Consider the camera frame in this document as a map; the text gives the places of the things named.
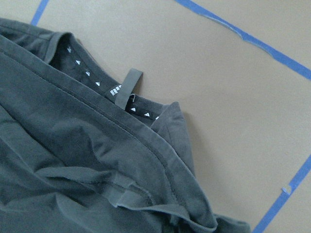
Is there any black graphic t-shirt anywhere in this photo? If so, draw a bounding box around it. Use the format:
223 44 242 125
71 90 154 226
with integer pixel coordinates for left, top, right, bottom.
0 18 250 233

